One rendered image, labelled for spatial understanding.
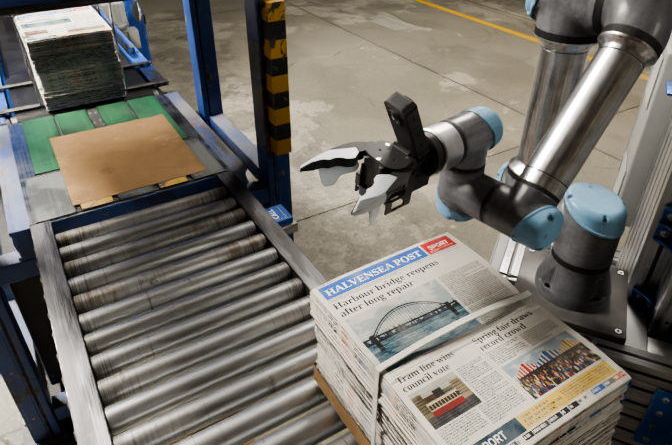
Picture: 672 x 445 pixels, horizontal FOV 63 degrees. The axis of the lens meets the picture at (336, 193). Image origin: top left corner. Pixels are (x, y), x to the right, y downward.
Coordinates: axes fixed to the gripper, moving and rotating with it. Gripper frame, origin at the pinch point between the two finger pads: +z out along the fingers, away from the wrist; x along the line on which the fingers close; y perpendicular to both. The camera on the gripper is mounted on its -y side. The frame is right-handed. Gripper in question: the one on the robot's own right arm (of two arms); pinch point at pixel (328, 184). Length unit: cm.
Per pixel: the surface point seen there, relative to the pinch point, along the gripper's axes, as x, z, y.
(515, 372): -29.5, -9.9, 16.4
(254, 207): 52, -21, 51
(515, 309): -22.5, -20.1, 17.8
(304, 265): 25, -17, 48
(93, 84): 150, -14, 58
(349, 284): -2.6, -4.2, 20.3
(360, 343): -12.7, 2.5, 19.0
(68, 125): 135, 1, 63
